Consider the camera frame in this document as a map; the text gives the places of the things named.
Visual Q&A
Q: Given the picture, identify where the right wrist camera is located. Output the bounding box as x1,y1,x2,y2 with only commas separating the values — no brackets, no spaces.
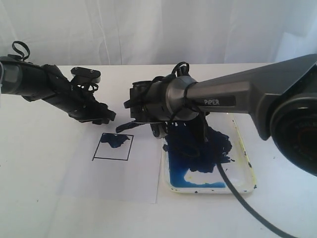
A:
150,122,167,139

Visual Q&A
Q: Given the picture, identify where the white paper with square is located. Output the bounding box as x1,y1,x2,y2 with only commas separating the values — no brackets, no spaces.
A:
57,125,161,203

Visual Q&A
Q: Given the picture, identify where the black paintbrush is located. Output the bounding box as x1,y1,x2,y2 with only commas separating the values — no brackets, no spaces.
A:
115,121,140,133

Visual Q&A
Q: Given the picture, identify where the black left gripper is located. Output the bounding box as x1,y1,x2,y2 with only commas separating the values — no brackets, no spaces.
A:
43,79,116,124

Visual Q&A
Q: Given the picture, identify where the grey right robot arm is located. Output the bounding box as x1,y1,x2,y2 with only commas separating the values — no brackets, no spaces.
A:
124,54,317,175

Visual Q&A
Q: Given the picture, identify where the white paint tray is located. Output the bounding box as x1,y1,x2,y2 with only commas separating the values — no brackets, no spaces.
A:
161,113,257,194

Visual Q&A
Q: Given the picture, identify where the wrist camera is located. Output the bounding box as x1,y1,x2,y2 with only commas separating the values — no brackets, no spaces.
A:
71,66,101,85
150,122,167,139

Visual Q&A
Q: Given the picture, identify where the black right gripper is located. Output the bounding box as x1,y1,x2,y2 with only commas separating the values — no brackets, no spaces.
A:
130,117,163,128

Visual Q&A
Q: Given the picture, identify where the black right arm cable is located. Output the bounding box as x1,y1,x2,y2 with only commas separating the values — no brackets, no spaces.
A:
123,61,295,238

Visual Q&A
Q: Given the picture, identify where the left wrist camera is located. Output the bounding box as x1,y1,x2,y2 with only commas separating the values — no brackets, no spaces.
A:
71,66,101,85

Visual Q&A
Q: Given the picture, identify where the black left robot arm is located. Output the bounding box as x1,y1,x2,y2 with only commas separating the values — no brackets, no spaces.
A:
0,55,116,125

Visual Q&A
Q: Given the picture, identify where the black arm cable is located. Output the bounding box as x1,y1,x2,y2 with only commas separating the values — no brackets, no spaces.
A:
123,61,295,238
11,41,31,61

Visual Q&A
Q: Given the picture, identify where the white curtain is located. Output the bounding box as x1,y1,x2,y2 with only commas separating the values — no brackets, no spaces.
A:
0,0,317,65

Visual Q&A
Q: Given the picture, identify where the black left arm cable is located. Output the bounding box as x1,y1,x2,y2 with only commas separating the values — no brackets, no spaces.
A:
11,41,31,61

